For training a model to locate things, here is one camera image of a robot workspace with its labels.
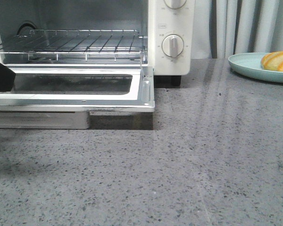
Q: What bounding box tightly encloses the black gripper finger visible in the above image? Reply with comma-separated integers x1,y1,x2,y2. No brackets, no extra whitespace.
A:
0,63,16,91

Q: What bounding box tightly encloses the golden croissant bread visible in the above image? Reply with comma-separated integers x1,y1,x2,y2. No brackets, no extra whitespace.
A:
261,51,283,72

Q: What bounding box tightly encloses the oven glass door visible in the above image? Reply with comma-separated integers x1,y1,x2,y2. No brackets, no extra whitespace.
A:
0,66,155,112

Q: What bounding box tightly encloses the white toaster oven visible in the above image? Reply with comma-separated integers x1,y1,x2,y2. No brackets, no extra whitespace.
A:
0,0,195,86

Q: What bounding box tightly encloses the lower oven timer knob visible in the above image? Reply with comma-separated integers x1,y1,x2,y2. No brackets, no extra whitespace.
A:
162,34,184,58

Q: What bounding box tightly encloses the upper oven temperature knob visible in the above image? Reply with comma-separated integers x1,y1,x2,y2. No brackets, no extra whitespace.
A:
164,0,186,9

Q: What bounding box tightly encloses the grey white curtain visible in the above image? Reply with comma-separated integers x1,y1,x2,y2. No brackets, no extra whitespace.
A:
191,0,283,59

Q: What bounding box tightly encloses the light teal plate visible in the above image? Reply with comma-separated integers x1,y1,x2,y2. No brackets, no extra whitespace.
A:
228,53,283,83

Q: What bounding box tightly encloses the metal wire oven rack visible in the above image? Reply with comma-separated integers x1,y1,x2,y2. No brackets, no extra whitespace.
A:
0,30,148,65

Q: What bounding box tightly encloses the metal oven door handle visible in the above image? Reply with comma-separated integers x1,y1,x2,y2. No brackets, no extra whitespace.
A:
0,112,90,129

